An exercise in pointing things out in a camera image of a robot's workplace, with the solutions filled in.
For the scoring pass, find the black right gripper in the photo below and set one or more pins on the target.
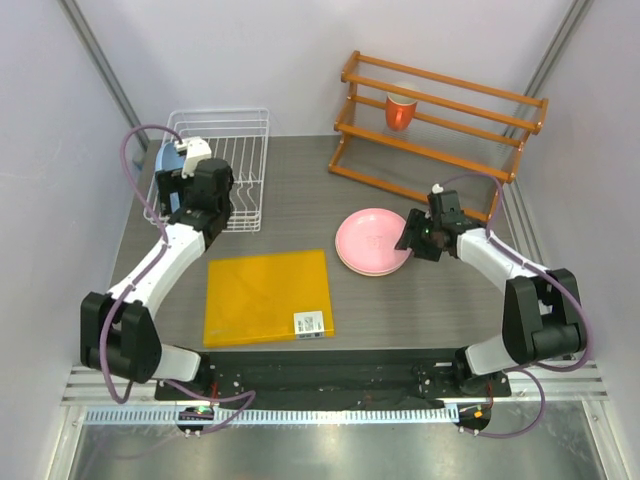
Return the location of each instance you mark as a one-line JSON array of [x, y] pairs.
[[415, 222]]

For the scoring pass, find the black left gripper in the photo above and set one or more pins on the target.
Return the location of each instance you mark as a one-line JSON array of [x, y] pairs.
[[168, 183]]

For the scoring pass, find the blue plate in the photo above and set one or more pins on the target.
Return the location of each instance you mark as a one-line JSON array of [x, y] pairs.
[[168, 159]]

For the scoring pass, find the pink plate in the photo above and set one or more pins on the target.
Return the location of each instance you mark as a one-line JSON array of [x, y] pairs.
[[370, 230]]

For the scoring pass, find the purple plate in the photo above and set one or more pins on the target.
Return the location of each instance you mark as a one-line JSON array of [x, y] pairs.
[[373, 261]]

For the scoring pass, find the orange plate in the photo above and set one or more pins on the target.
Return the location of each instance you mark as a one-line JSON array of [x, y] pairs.
[[374, 273]]

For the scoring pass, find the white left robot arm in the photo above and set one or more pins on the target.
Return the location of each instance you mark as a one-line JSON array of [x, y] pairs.
[[118, 333]]

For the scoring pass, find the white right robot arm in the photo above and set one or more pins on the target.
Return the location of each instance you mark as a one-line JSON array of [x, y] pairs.
[[542, 314]]

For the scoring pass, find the orange wooden shelf rack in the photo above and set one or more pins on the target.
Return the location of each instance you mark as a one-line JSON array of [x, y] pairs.
[[458, 127]]

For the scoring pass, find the orange mug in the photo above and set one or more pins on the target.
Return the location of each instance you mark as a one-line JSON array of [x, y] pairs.
[[399, 111]]

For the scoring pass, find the yellow cutting board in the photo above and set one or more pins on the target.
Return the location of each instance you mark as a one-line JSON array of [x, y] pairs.
[[268, 298]]

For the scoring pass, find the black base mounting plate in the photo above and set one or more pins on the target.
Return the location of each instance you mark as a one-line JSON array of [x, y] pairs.
[[345, 380]]

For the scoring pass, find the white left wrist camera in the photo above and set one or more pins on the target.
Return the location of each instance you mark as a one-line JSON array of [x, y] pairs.
[[195, 150]]

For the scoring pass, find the white wire dish rack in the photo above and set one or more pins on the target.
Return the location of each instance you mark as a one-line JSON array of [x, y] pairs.
[[238, 136]]

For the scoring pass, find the white slotted cable duct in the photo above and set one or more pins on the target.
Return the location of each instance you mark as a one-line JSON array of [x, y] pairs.
[[182, 415]]

